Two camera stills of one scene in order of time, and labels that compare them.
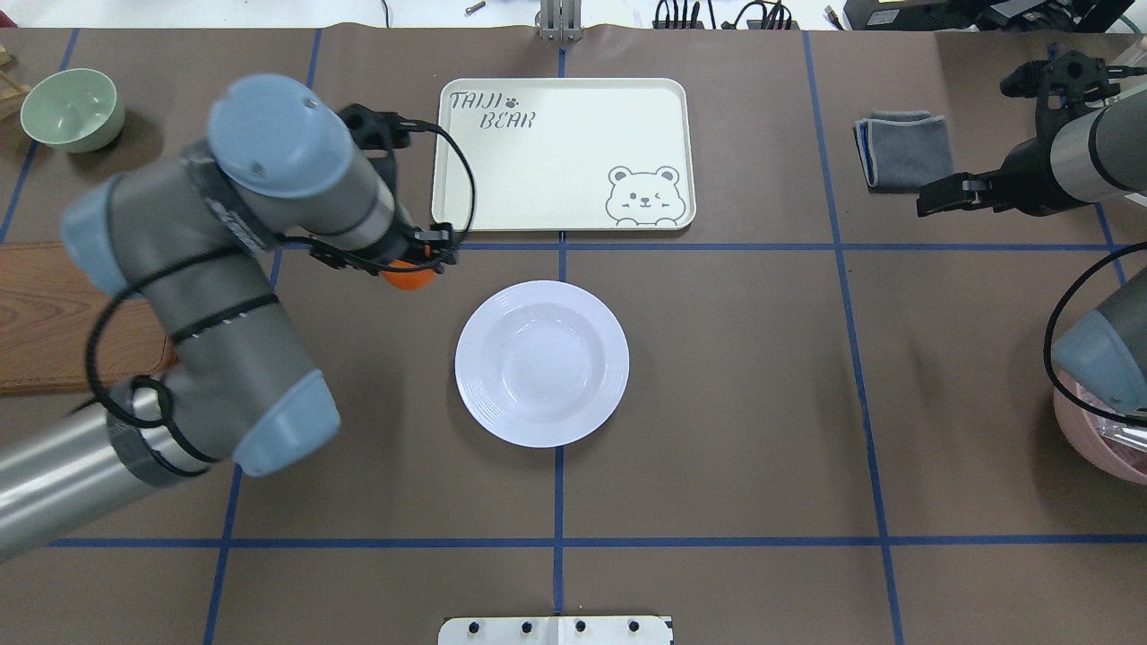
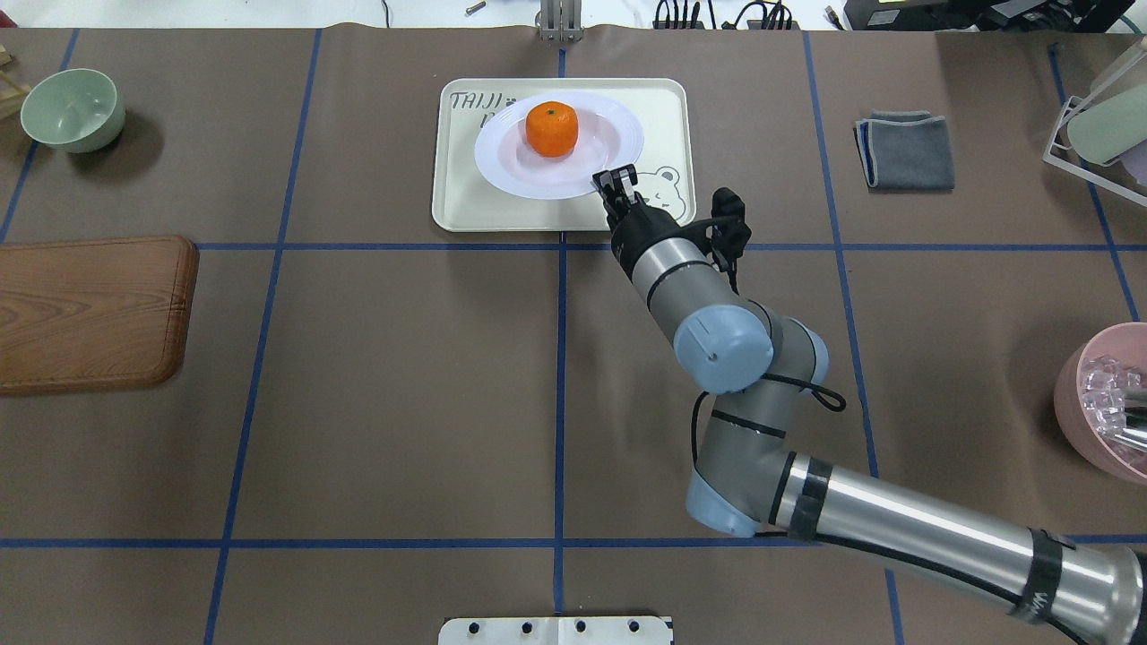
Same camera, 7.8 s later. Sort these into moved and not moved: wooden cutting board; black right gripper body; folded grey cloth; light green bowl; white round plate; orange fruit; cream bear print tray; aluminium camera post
Moved: white round plate; black right gripper body; orange fruit
Not moved: light green bowl; aluminium camera post; cream bear print tray; wooden cutting board; folded grey cloth
